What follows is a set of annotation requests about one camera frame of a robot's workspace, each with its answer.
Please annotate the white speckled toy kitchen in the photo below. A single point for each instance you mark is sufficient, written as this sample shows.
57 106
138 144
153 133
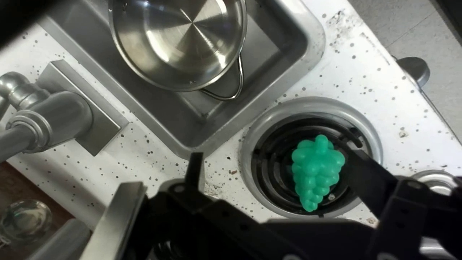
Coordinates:
361 72

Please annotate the stove burner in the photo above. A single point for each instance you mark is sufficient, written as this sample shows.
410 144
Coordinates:
269 169
435 180

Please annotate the grey stove knob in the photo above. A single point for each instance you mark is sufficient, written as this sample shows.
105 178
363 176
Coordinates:
415 68

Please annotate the grey toy sink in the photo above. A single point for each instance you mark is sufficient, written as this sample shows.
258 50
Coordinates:
180 115

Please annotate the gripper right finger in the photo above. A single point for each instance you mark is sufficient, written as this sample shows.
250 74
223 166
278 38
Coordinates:
408 209

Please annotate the silver pot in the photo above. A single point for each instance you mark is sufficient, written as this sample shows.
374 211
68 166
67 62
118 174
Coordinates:
180 39

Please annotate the clear glass object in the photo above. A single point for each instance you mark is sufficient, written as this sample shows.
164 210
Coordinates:
25 220

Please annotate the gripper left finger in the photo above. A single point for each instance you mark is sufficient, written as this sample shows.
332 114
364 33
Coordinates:
202 216

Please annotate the green toy grapes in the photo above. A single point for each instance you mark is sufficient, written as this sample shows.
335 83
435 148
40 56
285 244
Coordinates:
316 169

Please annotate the grey toy tap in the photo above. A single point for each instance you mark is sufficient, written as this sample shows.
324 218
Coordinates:
61 115

